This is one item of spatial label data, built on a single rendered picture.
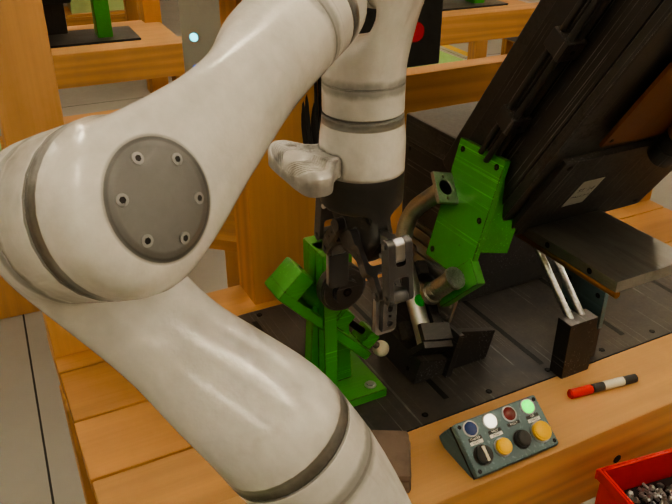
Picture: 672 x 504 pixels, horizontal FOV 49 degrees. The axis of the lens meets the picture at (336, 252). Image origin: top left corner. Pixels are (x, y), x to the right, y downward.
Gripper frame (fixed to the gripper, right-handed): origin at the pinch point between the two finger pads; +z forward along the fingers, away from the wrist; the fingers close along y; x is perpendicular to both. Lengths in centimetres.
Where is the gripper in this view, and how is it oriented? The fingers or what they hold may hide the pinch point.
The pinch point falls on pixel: (359, 302)
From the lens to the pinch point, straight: 71.8
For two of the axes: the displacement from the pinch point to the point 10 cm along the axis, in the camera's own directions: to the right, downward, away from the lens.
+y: -4.6, -4.3, 7.8
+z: 0.0, 8.8, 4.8
